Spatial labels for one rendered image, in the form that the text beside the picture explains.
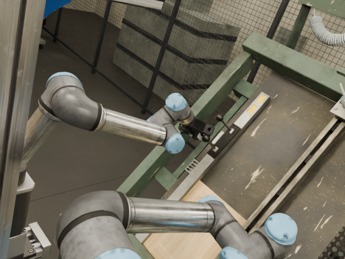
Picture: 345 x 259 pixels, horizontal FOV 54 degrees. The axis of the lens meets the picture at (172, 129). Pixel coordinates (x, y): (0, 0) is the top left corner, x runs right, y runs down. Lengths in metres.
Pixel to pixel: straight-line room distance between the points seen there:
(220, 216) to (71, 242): 0.42
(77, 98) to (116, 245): 0.62
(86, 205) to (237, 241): 0.39
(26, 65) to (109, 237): 0.31
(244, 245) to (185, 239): 0.81
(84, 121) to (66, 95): 0.10
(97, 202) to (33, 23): 0.32
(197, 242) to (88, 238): 1.08
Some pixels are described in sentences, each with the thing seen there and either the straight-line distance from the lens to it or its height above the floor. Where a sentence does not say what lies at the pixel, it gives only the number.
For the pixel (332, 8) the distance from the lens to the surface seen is 2.16.
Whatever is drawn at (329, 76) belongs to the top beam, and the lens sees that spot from 1.74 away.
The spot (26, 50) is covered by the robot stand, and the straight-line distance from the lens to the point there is 0.60.
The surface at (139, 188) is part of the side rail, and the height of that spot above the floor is 1.00.
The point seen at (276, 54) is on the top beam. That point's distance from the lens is 1.84.
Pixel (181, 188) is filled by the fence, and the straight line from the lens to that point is 1.68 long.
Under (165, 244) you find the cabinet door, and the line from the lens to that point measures 1.68.
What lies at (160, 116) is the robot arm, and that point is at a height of 1.54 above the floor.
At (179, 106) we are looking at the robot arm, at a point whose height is 1.61.
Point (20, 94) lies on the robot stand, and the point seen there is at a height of 1.82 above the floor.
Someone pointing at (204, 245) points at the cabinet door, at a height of 1.05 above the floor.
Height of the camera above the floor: 2.09
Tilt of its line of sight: 25 degrees down
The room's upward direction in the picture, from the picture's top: 20 degrees clockwise
